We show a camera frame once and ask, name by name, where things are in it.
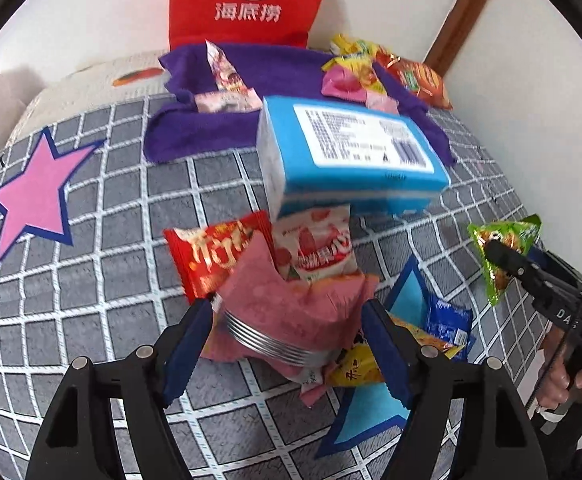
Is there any brown wooden door frame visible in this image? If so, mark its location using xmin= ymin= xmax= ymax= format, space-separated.
xmin=423 ymin=0 xmax=504 ymax=68

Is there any blue cardboard box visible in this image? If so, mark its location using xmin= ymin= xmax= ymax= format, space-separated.
xmin=256 ymin=95 xmax=450 ymax=221

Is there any red paper bag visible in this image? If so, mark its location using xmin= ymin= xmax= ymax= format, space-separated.
xmin=168 ymin=0 xmax=337 ymax=53

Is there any purple cloth tray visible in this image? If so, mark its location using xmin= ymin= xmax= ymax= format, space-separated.
xmin=144 ymin=42 xmax=456 ymax=166

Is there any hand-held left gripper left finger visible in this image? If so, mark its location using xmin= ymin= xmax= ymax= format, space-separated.
xmin=25 ymin=299 xmax=215 ymax=480

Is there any person's right hand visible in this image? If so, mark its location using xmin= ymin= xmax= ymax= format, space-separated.
xmin=536 ymin=332 xmax=582 ymax=413

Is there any clear pink snack packet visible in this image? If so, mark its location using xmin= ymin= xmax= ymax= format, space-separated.
xmin=205 ymin=40 xmax=252 ymax=96

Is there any pink yellow snack packet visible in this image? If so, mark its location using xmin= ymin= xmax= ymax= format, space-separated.
xmin=320 ymin=52 xmax=399 ymax=113

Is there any grey checked cloth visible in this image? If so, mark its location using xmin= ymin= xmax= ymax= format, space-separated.
xmin=0 ymin=95 xmax=572 ymax=480

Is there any blue snack packet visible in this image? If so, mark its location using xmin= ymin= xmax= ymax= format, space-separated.
xmin=423 ymin=292 xmax=473 ymax=348

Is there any red snack packet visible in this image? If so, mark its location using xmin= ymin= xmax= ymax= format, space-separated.
xmin=163 ymin=211 xmax=277 ymax=305

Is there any yellow chip bag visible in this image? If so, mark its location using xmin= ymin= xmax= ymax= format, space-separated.
xmin=331 ymin=34 xmax=382 ymax=61

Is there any orange chip bag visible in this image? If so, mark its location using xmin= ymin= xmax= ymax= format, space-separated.
xmin=373 ymin=47 xmax=454 ymax=111

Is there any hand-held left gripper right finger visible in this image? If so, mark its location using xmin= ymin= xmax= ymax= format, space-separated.
xmin=361 ymin=300 xmax=546 ymax=480

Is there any white strawberry snack packet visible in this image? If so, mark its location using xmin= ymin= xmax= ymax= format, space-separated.
xmin=271 ymin=204 xmax=359 ymax=283

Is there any green snack packet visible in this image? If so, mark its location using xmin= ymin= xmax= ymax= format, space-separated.
xmin=467 ymin=215 xmax=542 ymax=307

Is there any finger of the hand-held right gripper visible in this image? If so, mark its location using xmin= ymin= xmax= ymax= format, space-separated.
xmin=527 ymin=248 xmax=582 ymax=287
xmin=486 ymin=240 xmax=542 ymax=287

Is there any white fruit print cloth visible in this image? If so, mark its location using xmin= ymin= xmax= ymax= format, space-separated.
xmin=1 ymin=50 xmax=172 ymax=131

